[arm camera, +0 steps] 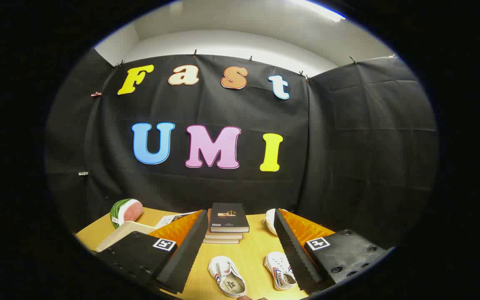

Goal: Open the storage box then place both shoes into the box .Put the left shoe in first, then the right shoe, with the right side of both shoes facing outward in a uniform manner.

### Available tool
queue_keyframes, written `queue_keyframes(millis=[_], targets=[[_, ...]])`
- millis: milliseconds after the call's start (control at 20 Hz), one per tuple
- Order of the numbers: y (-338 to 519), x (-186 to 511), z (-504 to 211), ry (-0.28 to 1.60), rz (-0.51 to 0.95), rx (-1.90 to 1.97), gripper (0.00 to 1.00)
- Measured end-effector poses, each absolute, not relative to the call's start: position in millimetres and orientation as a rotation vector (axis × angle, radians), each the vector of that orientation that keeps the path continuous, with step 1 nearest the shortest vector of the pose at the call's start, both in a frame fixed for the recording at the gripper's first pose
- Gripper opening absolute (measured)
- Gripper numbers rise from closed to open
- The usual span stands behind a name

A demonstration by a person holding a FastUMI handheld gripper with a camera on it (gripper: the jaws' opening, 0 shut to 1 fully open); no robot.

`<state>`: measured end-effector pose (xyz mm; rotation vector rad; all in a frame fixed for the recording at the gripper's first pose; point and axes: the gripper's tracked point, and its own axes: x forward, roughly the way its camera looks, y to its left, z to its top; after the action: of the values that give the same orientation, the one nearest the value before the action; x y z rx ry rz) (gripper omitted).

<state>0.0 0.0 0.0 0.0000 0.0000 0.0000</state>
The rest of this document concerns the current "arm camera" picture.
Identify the thick brown book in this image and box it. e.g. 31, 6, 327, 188
205, 208, 243, 240

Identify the white plush toy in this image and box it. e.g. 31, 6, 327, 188
263, 208, 286, 236

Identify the white portrait cover book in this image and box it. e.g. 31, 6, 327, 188
155, 211, 199, 229

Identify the white canvas shoe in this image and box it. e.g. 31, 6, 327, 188
264, 252, 298, 291
208, 255, 248, 298

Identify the watermelon slice toy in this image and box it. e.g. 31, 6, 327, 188
110, 198, 144, 229

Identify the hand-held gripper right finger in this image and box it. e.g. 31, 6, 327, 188
274, 208, 395, 293

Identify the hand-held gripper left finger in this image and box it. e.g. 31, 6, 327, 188
96, 210, 209, 294

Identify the beige fabric storage box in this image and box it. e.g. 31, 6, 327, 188
95, 221, 157, 253

